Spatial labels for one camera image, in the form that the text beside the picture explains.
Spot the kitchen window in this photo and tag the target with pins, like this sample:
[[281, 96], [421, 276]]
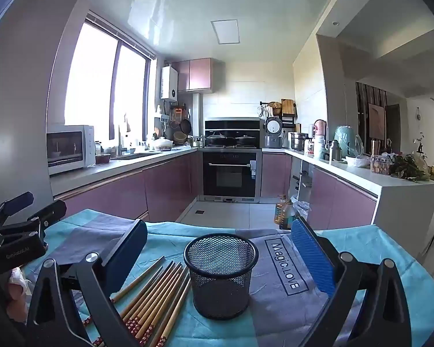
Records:
[[94, 79]]

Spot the yellow cooking oil bottle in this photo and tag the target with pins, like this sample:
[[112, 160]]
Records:
[[279, 211]]

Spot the square ceiling light panel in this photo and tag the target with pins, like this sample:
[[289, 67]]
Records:
[[225, 31]]

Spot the framed wall painting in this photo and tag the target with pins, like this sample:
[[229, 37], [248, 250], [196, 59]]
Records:
[[376, 122]]

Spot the white lidded casserole dish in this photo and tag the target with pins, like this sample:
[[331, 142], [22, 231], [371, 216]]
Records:
[[162, 144]]

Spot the person's left hand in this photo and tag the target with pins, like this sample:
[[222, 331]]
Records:
[[17, 296]]

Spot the dark red bowl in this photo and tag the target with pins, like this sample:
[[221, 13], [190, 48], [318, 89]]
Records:
[[102, 159]]

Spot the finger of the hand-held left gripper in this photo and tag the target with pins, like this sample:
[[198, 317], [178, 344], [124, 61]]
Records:
[[20, 201], [54, 210]]

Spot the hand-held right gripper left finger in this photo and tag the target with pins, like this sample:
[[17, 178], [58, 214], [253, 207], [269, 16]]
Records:
[[126, 253]]

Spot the steel sink faucet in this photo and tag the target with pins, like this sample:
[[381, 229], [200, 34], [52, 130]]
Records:
[[121, 142]]

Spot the wooden cutting board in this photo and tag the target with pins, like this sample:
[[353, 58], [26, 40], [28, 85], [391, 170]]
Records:
[[288, 107]]

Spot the white microwave oven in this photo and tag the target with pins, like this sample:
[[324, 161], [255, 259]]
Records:
[[67, 150]]

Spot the mint green air fryer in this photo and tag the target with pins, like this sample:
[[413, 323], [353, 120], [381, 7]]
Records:
[[347, 141]]

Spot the dark cooking oil bottle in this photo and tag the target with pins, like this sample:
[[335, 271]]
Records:
[[288, 218]]

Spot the clear plastic food container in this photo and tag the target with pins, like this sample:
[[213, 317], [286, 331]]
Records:
[[380, 165]]

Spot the stainless steel stock pot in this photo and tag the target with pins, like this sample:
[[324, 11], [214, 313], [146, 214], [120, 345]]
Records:
[[299, 141]]

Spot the hanging pans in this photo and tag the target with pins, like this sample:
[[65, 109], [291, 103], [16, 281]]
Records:
[[182, 123]]

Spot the pink thermos jug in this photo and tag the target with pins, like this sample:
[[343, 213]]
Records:
[[320, 128]]

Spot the white wall water heater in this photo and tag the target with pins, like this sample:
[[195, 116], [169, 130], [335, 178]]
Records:
[[169, 84]]

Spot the clear plastic bag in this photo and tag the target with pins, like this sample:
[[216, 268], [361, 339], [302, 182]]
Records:
[[300, 208]]

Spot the black range hood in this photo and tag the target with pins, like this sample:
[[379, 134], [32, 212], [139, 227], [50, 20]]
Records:
[[231, 124]]

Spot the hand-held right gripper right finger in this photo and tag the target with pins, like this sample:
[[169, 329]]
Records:
[[311, 256]]

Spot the bundle of bamboo chopsticks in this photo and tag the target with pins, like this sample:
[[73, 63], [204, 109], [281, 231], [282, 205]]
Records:
[[148, 296]]

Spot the black lidded cooking pot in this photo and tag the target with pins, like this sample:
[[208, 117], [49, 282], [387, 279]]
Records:
[[218, 140], [247, 141]]

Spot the steel vacuum flask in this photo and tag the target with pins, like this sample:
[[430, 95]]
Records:
[[333, 151]]

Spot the silver rice cooker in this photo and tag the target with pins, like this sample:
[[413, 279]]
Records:
[[273, 132]]

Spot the black wall rack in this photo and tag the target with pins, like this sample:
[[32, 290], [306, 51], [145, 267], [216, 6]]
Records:
[[273, 110]]

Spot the black built-in oven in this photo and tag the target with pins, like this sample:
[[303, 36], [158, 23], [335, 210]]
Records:
[[229, 175]]

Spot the leafy green vegetables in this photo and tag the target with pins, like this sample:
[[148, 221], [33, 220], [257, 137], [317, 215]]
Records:
[[408, 168]]

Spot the brown door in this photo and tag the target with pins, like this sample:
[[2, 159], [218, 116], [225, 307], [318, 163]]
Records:
[[393, 128]]

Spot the pink upper wall cabinet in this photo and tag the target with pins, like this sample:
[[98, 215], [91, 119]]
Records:
[[199, 74]]

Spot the pink lower kitchen cabinets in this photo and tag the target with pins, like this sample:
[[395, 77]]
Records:
[[332, 191], [137, 191]]

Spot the teal and grey tablecloth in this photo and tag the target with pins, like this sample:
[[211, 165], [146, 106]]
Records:
[[282, 314]]

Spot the black mesh pen holder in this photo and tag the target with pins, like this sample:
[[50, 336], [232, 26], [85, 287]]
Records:
[[222, 285]]

